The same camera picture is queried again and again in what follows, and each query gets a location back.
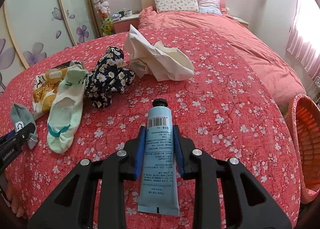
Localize yellow white snack wrapper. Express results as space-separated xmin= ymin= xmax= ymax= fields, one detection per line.
xmin=33 ymin=62 xmax=83 ymax=120

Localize light blue cream tube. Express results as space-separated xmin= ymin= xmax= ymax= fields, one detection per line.
xmin=138 ymin=98 xmax=180 ymax=216

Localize person left hand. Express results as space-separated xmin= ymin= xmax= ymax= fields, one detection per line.
xmin=4 ymin=171 xmax=24 ymax=218

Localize grey sock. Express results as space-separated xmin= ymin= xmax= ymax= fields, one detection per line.
xmin=10 ymin=103 xmax=38 ymax=149

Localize mint green sock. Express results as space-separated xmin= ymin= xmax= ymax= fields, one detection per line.
xmin=47 ymin=65 xmax=88 ymax=154

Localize red floral tablecloth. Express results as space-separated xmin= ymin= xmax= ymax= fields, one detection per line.
xmin=7 ymin=28 xmax=300 ymax=224

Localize orange plastic laundry basket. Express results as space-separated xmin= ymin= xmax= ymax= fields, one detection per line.
xmin=286 ymin=93 xmax=320 ymax=204

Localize black daisy print sock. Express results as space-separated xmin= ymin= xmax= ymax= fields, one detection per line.
xmin=85 ymin=46 xmax=135 ymax=108

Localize coral pink bed duvet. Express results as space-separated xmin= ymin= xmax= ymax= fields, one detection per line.
xmin=138 ymin=6 xmax=306 ymax=113

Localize floral sliding wardrobe door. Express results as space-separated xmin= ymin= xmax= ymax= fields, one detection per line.
xmin=1 ymin=0 xmax=98 ymax=92

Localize pink left nightstand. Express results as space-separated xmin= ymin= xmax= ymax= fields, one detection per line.
xmin=112 ymin=14 xmax=139 ymax=34

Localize pink nightstand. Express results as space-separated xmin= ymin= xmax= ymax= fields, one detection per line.
xmin=112 ymin=14 xmax=139 ymax=34
xmin=232 ymin=16 xmax=249 ymax=28

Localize hanging plush toy organizer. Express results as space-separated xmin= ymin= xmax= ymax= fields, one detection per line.
xmin=92 ymin=0 xmax=113 ymax=36

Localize crumpled white paper tissue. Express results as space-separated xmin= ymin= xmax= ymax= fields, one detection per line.
xmin=124 ymin=25 xmax=195 ymax=81

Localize white mug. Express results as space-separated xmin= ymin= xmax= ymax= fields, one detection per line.
xmin=124 ymin=10 xmax=132 ymax=17

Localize pink window curtains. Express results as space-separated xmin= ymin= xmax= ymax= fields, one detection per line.
xmin=286 ymin=0 xmax=319 ymax=79

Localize pink right nightstand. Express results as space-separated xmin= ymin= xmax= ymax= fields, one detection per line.
xmin=232 ymin=16 xmax=249 ymax=28

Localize pink striped pillow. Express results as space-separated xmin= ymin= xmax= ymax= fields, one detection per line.
xmin=197 ymin=0 xmax=222 ymax=15

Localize white floral pillow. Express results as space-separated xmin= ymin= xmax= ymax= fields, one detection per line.
xmin=154 ymin=0 xmax=199 ymax=13

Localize white wire rack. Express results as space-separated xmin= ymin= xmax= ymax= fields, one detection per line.
xmin=306 ymin=76 xmax=320 ymax=107

